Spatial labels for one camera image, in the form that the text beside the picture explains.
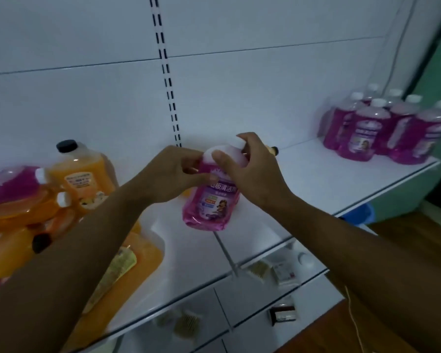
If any person's right hand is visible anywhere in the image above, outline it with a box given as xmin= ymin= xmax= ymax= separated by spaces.
xmin=211 ymin=132 xmax=295 ymax=212

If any person's left hand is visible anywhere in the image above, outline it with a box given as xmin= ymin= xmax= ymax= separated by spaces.
xmin=132 ymin=145 xmax=220 ymax=207

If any pink cleaner bottle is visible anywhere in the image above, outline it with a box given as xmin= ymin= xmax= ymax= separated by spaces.
xmin=182 ymin=137 xmax=250 ymax=231

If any person's right forearm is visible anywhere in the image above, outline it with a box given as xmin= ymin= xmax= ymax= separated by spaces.
xmin=270 ymin=193 xmax=441 ymax=353

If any person's left forearm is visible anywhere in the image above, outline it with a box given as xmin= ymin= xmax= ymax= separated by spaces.
xmin=0 ymin=178 xmax=152 ymax=353

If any small beige packet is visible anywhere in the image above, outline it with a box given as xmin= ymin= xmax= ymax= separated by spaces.
xmin=247 ymin=260 xmax=272 ymax=283

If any slotted white shelf upright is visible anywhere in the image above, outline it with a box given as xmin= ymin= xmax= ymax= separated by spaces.
xmin=148 ymin=0 xmax=183 ymax=148

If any large orange jug yellow label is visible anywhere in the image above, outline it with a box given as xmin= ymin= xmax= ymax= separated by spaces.
xmin=61 ymin=220 xmax=165 ymax=353

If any orange jug with black cap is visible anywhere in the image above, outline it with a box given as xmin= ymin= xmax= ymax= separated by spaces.
xmin=48 ymin=139 xmax=119 ymax=214
xmin=0 ymin=209 xmax=78 ymax=283

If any small white and red box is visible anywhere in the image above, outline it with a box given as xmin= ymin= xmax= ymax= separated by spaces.
xmin=271 ymin=262 xmax=297 ymax=285

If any blue plastic basin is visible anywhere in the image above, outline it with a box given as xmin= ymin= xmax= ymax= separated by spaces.
xmin=340 ymin=203 xmax=376 ymax=226

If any beige ribbed packet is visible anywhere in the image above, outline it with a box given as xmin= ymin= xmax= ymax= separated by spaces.
xmin=173 ymin=310 xmax=203 ymax=340

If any dark brown small box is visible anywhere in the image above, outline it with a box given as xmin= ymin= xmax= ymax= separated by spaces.
xmin=269 ymin=305 xmax=297 ymax=326

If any cluster of pink bottles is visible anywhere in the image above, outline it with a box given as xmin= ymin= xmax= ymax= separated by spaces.
xmin=318 ymin=83 xmax=441 ymax=166

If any white lowest shelf board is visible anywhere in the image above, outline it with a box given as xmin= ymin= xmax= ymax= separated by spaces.
xmin=195 ymin=279 xmax=345 ymax=353

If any orange jug with white cap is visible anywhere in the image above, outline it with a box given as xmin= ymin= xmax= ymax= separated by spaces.
xmin=0 ymin=187 xmax=72 ymax=236

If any pink pouch-shaped bottle white cap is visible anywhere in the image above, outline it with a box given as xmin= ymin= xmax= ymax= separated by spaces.
xmin=0 ymin=165 xmax=49 ymax=208

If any thin pale cable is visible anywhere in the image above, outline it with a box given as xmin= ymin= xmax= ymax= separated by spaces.
xmin=343 ymin=285 xmax=368 ymax=353

